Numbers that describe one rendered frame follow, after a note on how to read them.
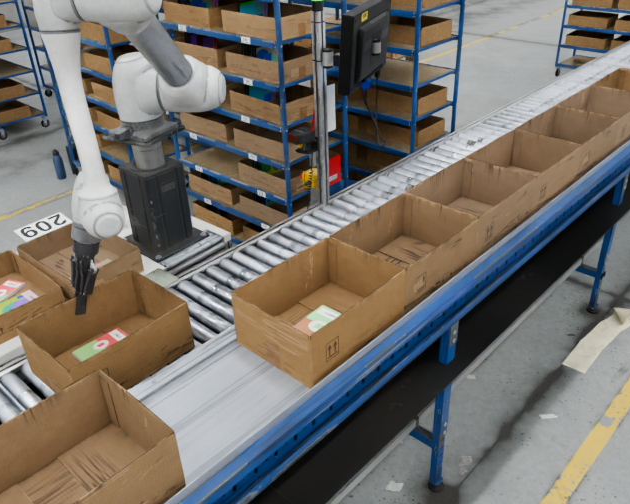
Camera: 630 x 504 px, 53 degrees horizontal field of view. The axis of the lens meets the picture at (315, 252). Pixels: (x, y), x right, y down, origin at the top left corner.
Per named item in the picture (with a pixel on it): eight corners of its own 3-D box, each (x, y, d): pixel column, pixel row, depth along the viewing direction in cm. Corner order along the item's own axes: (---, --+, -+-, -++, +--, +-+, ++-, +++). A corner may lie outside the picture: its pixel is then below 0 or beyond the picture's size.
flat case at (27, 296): (-24, 318, 207) (-26, 314, 206) (31, 292, 219) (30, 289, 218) (-6, 335, 199) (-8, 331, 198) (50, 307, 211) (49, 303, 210)
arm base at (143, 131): (99, 138, 225) (96, 123, 223) (143, 119, 242) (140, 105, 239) (137, 146, 217) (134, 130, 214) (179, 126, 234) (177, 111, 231)
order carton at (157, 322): (140, 310, 213) (131, 268, 204) (196, 346, 196) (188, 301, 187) (30, 372, 188) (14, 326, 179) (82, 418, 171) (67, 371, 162)
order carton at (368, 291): (329, 282, 200) (327, 235, 192) (404, 318, 183) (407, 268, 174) (235, 342, 176) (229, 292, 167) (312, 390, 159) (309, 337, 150)
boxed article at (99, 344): (73, 356, 193) (71, 352, 192) (118, 331, 203) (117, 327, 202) (86, 366, 188) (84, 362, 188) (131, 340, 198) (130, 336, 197)
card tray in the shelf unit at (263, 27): (222, 30, 313) (220, 9, 308) (267, 20, 331) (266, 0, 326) (278, 41, 288) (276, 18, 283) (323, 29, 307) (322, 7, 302)
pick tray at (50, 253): (88, 239, 257) (82, 217, 251) (145, 270, 235) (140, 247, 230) (22, 269, 238) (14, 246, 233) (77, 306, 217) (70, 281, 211)
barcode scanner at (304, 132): (285, 154, 263) (286, 129, 258) (305, 149, 271) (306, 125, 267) (296, 158, 259) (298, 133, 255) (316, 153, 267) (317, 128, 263)
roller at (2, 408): (-6, 390, 189) (-11, 377, 187) (84, 485, 158) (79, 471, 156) (-22, 399, 186) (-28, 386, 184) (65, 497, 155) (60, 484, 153)
